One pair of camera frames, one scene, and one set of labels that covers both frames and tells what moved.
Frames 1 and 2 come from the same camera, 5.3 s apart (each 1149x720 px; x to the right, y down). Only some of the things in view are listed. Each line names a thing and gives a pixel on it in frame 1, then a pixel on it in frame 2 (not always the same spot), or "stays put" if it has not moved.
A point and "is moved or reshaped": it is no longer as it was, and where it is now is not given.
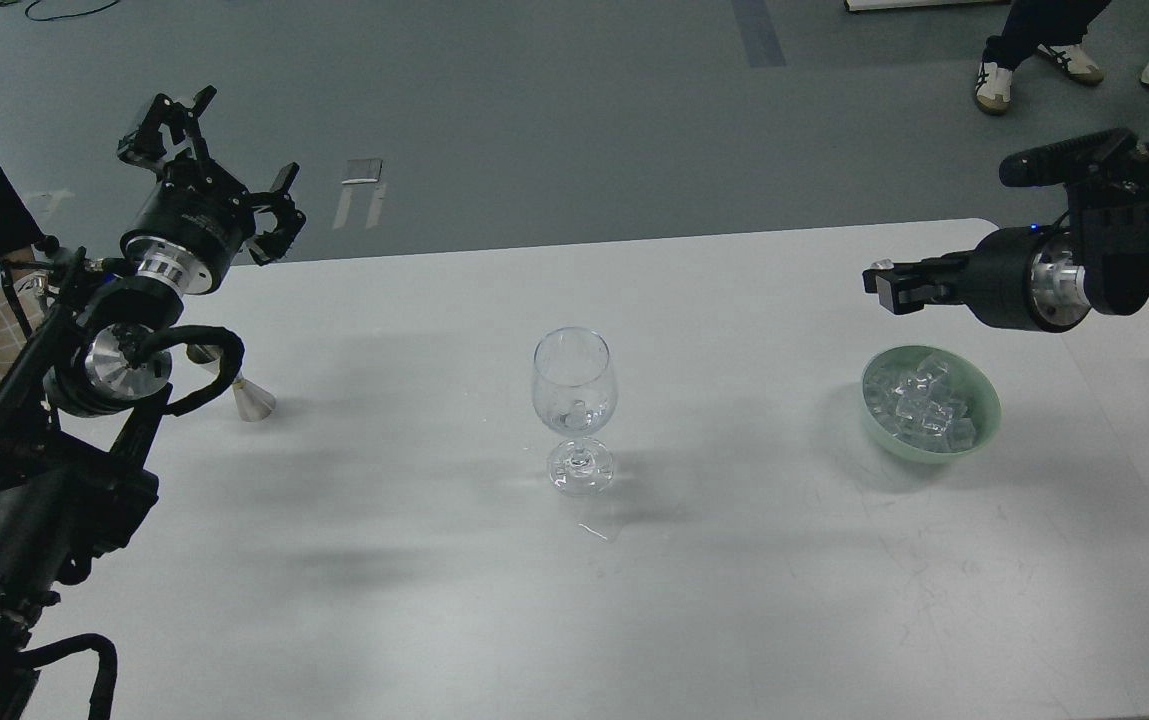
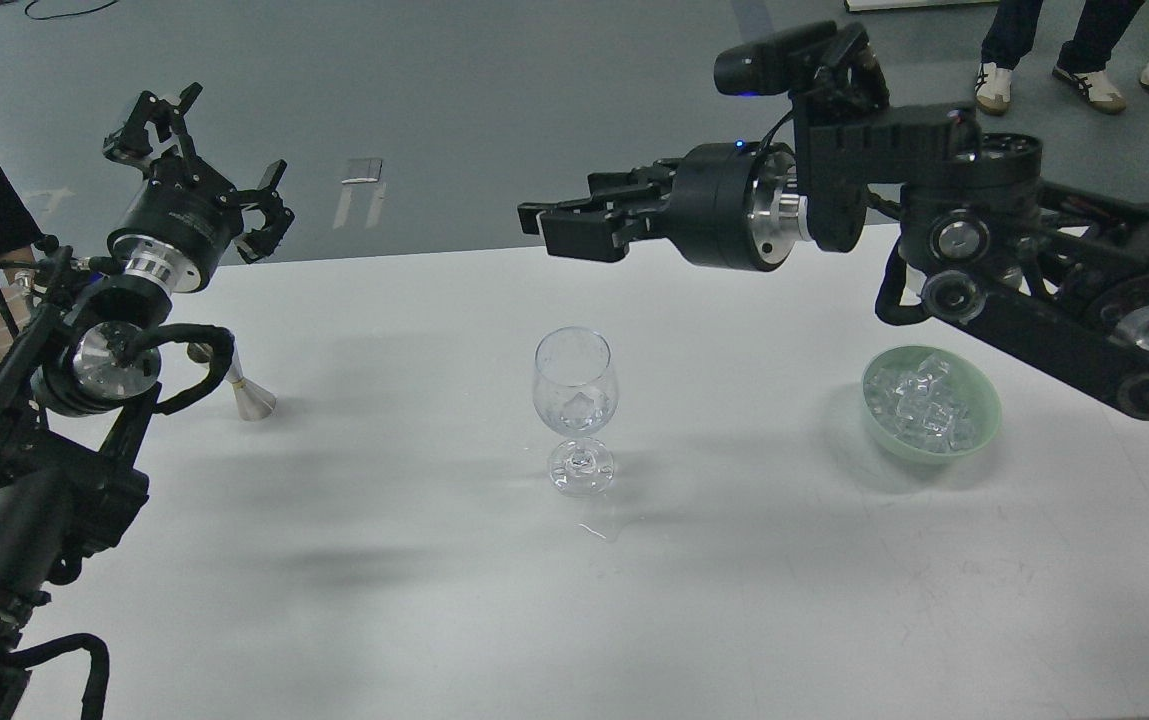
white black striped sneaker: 993,87 stays put
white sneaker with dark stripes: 1075,61 -> 1099,90
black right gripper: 1027,278 -> 731,204
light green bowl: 928,404 stays put
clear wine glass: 575,386 stays put
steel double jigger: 254,401 is moved or reshaped
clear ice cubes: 916,405 stays put
